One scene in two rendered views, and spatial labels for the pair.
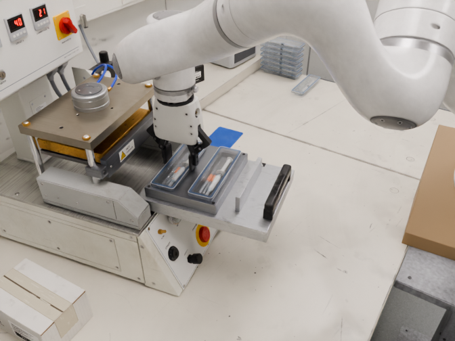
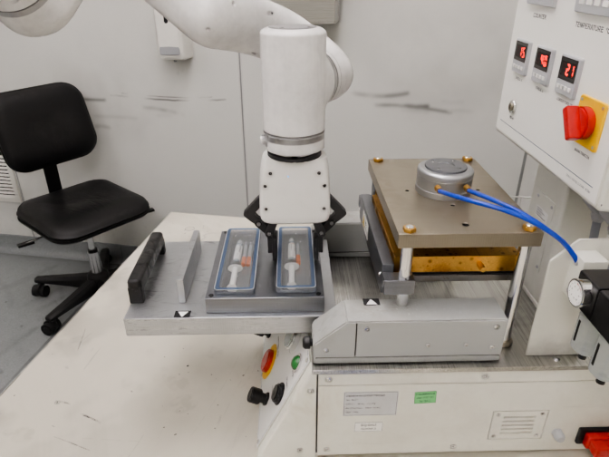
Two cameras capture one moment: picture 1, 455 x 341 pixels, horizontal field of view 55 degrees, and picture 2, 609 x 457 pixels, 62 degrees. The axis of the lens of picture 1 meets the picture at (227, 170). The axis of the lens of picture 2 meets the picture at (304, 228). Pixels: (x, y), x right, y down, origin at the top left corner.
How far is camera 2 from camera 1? 1.45 m
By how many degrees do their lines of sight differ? 112
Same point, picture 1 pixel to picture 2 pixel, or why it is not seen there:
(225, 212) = (213, 247)
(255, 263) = (189, 376)
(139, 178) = (365, 289)
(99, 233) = not seen: hidden behind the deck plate
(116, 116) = (384, 183)
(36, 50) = (546, 119)
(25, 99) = (538, 179)
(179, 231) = not seen: hidden behind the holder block
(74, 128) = (410, 165)
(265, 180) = (170, 292)
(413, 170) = not seen: outside the picture
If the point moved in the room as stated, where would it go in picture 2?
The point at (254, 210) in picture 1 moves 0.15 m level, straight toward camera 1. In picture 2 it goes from (177, 257) to (169, 218)
